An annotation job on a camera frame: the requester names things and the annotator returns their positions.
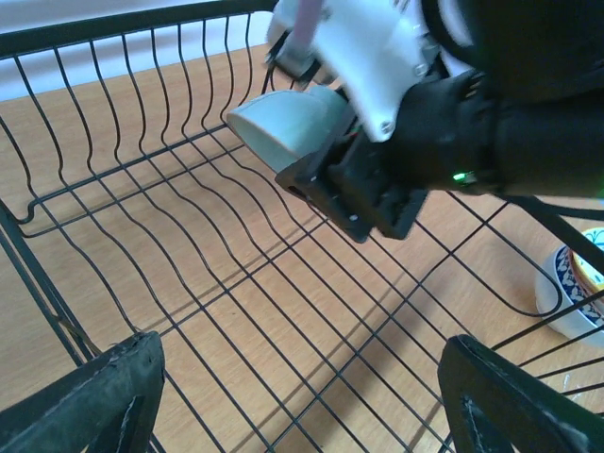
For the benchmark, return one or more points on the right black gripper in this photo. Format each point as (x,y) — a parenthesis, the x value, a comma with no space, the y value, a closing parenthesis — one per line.
(451,134)

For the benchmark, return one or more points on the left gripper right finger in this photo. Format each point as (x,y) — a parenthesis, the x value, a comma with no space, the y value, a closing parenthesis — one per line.
(491,405)

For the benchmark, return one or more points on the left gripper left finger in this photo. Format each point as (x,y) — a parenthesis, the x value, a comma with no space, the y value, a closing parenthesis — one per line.
(109,404)

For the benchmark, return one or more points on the black wire dish rack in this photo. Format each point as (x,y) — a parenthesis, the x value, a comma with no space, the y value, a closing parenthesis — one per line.
(128,206)

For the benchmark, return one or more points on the celadon green bowl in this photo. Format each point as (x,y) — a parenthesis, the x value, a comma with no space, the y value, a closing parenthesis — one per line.
(282,127)

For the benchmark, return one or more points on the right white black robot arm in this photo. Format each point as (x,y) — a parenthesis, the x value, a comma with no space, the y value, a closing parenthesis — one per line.
(525,51)

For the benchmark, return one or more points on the white blue patterned bowl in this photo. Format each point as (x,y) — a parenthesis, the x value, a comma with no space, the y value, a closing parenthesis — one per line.
(557,289)

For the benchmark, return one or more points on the yellow patterned bowl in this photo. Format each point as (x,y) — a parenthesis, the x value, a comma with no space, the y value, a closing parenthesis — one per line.
(587,276)

